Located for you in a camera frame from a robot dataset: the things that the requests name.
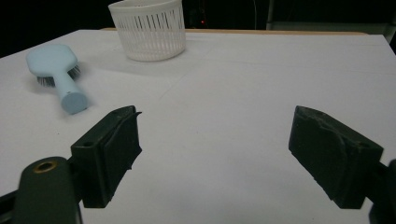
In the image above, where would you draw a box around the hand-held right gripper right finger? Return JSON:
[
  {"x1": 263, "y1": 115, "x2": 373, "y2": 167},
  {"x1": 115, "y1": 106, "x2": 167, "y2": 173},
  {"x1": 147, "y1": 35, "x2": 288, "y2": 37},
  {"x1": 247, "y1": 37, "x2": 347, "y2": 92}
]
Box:
[{"x1": 288, "y1": 105, "x2": 385, "y2": 210}]

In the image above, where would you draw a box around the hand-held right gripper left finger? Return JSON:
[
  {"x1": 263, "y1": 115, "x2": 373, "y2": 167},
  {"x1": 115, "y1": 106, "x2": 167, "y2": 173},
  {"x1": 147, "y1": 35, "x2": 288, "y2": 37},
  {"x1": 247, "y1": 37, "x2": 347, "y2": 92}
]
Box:
[{"x1": 70, "y1": 105, "x2": 143, "y2": 209}]

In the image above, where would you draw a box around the light blue hairbrush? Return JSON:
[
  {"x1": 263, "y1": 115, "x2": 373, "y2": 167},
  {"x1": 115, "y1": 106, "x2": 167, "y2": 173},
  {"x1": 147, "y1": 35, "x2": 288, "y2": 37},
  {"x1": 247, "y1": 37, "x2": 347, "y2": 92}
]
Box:
[{"x1": 25, "y1": 43, "x2": 91, "y2": 115}]

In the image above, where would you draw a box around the white slotted plastic basket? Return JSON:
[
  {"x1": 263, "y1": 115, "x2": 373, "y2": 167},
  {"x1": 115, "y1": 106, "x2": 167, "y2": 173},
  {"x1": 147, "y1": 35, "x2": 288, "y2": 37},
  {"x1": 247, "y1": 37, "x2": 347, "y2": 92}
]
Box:
[{"x1": 107, "y1": 0, "x2": 187, "y2": 63}]

